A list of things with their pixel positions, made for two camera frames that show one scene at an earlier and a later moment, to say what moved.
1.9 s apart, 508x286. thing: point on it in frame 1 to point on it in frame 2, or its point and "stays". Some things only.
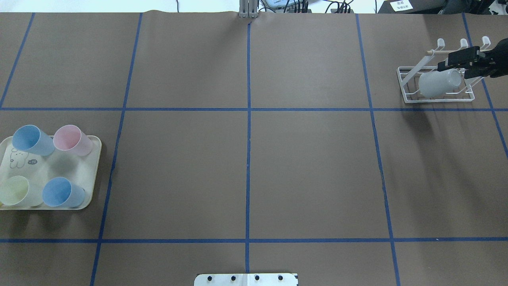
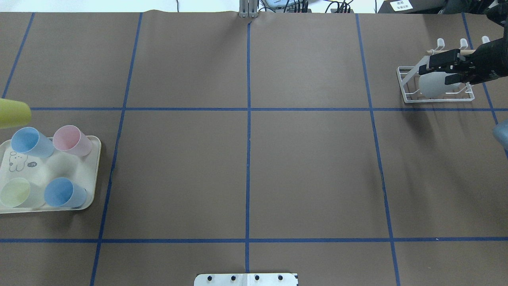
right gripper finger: [483, 71] to [459, 78]
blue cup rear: [29, 138] stays
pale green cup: [15, 190] stays
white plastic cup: [433, 84] stays
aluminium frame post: [248, 8] stays
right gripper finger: [461, 58] to [448, 60]
